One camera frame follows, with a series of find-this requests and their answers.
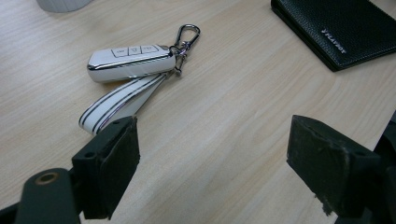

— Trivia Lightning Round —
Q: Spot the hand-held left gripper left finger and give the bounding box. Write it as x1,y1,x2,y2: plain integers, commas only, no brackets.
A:
71,116,141,220

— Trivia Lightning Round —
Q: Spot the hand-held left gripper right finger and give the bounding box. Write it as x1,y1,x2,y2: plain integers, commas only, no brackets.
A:
286,114,385,218

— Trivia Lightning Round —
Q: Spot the white ribbed container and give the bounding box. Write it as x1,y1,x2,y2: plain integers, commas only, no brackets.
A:
35,0,93,14

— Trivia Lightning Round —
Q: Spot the black leather wallet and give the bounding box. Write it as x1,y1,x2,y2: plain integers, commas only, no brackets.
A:
270,0,396,73

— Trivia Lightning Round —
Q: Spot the white car key with strap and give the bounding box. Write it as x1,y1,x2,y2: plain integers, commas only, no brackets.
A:
78,23,202,136

